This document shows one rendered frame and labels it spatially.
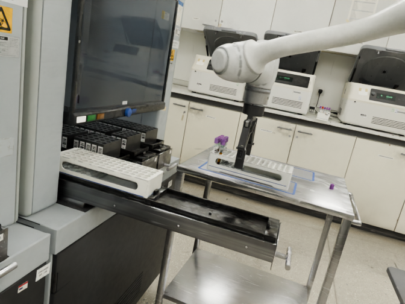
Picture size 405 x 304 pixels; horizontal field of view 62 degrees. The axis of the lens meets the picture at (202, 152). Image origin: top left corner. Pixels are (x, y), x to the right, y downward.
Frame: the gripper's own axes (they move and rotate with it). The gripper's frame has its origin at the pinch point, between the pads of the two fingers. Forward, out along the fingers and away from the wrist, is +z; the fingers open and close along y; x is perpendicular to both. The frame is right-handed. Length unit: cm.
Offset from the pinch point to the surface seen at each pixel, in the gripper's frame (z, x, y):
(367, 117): -12, -64, 195
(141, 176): 0.9, 18.6, -41.0
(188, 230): 10.1, 2.4, -43.8
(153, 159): 7.7, 32.8, -4.8
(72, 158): 1, 40, -43
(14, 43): -28, 40, -63
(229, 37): -59, 71, 209
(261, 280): 60, -17, 24
